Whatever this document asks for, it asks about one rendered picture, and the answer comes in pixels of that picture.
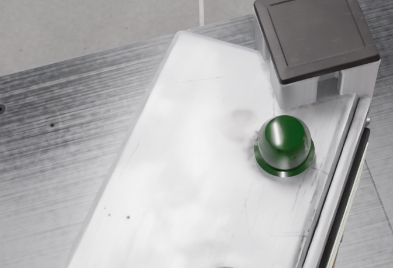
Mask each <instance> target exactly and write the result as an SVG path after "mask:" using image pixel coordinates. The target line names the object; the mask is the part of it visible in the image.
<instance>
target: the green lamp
mask: <svg viewBox="0 0 393 268"><path fill-rule="evenodd" d="M314 157H315V146H314V142H313V140H312V138H311V133H310V130H309V128H308V127H307V125H306V124H305V123H304V122H303V121H302V120H300V119H299V118H297V117H294V116H291V115H277V116H274V117H272V118H270V119H268V120H267V121H266V122H264V124H263V125H262V126H261V128H260V130H259V133H258V137H257V139H256V141H255V144H254V159H255V162H256V165H257V167H258V169H259V170H260V171H261V172H262V173H263V174H264V175H265V176H266V177H268V178H270V179H272V180H274V181H279V182H290V181H295V180H298V179H299V178H301V177H303V176H304V175H305V174H306V173H307V172H308V171H309V170H310V169H311V167H312V165H313V161H314Z"/></svg>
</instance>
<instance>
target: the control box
mask: <svg viewBox="0 0 393 268"><path fill-rule="evenodd" d="M337 83H338V78H335V77H334V78H330V79H327V80H322V81H318V88H317V95H316V101H315V102H312V103H309V104H305V105H300V106H296V107H293V108H288V109H280V108H279V106H278V102H277V99H276V97H275V93H274V90H273V87H272V85H271V82H270V59H269V60H263V58H262V55H261V53H260V51H258V50H254V49H250V48H247V47H243V46H239V45H236V44H233V43H228V42H224V41H221V40H218V39H214V38H211V37H207V36H203V35H199V34H196V33H192V32H188V31H185V30H182V31H178V32H177V33H176V34H175V36H174V38H173V40H172V42H171V44H170V46H169V48H168V50H167V52H166V54H165V56H164V58H163V60H162V62H161V64H160V66H159V68H158V70H157V72H156V75H155V76H154V78H153V80H152V82H151V85H150V87H149V89H148V91H147V93H146V95H145V97H144V99H143V101H142V103H141V105H140V108H139V110H138V112H137V114H136V116H135V118H134V120H133V122H132V124H131V126H130V128H129V130H128V132H127V134H126V136H125V138H124V140H123V142H122V144H121V146H120V148H119V150H118V153H117V155H116V157H115V159H114V161H113V163H112V165H111V167H110V169H109V171H108V173H107V175H106V177H105V179H104V182H103V183H102V185H101V187H100V189H99V191H98V193H97V195H96V197H95V200H94V202H93V204H92V206H91V208H90V210H89V212H88V214H87V216H86V218H85V220H84V223H83V225H82V227H81V229H80V231H79V233H78V235H77V237H76V239H75V241H74V243H73V245H72V247H71V249H70V251H69V253H68V255H67V257H66V259H65V261H64V263H63V265H62V268H217V267H222V266H228V267H234V268H319V265H320V261H321V258H322V255H323V252H324V249H325V246H326V243H327V241H328V237H329V234H330V231H331V228H332V225H333V222H334V220H335V216H336V213H337V209H338V207H339V204H340V200H341V198H342V195H343V191H344V188H345V186H346V183H347V179H348V177H349V174H350V170H351V167H352V164H353V161H354V158H355V155H356V152H357V149H358V146H359V143H360V140H361V137H362V134H363V131H364V128H365V127H367V125H369V123H370V120H371V116H372V115H371V114H370V108H371V103H372V100H371V98H370V97H367V96H363V97H360V98H359V95H358V94H357V93H351V94H344V95H340V94H339V92H338V89H337ZM277 115H291V116H294V117H297V118H299V119H300V120H302V121H303V122H304V123H305V124H306V125H307V127H308V128H309V130H310V133H311V138H312V140H313V142H314V146H315V157H314V161H313V165H312V167H311V169H310V170H309V171H308V172H307V173H306V174H305V175H304V176H303V177H301V178H299V179H298V180H295V181H290V182H279V181H274V180H272V179H270V178H268V177H266V176H265V175H264V174H263V173H262V172H261V171H260V170H259V169H258V167H257V165H256V162H255V159H254V144H255V141H256V139H257V137H258V133H259V130H260V128H261V126H262V125H263V124H264V122H266V121H267V120H268V119H270V118H272V117H274V116H277Z"/></svg>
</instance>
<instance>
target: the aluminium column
mask: <svg viewBox="0 0 393 268"><path fill-rule="evenodd" d="M253 5H254V8H253V10H254V31H255V44H256V50H258V51H260V53H261V55H262V58H263V60H269V59H270V82H271V85H272V87H273V90H274V93H275V97H276V99H277V102H278V106H279V108H280V109H288V108H293V107H296V106H300V105H305V104H309V103H312V102H315V101H316V95H317V88H318V81H322V80H327V79H330V78H334V77H335V78H338V83H337V89H338V92H339V94H340V95H344V94H351V93H357V94H358V95H359V98H360V97H363V96H367V97H370V98H371V99H372V96H373V91H374V86H375V81H376V78H377V73H378V68H379V65H380V62H381V56H380V53H379V51H378V49H377V46H376V44H375V41H374V39H373V36H372V34H371V32H370V29H369V27H368V24H367V22H366V19H365V17H364V14H363V12H362V10H361V7H360V4H359V2H358V0H255V1H254V4H253Z"/></svg>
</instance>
